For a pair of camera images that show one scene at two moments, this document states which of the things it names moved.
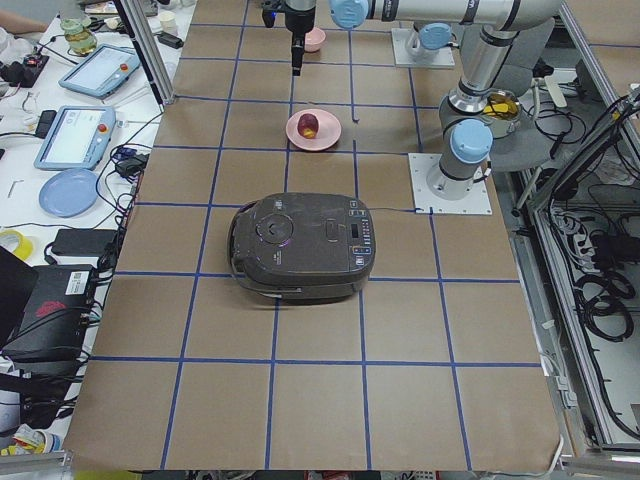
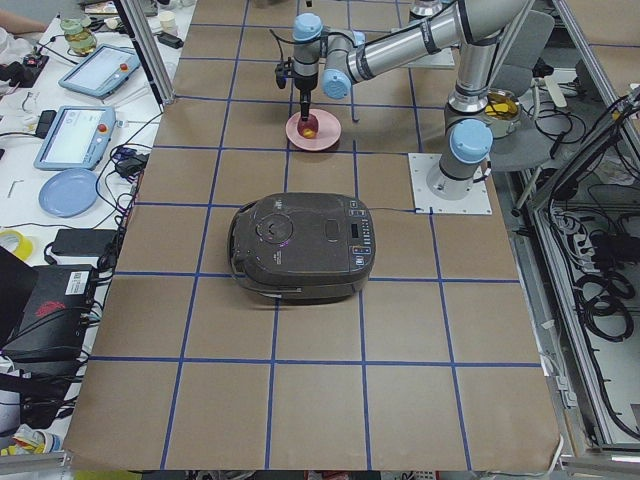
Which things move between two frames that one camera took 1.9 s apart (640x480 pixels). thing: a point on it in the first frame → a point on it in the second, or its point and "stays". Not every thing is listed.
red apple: (308, 125) stays
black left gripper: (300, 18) → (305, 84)
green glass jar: (79, 35) stays
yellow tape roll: (25, 248) stays
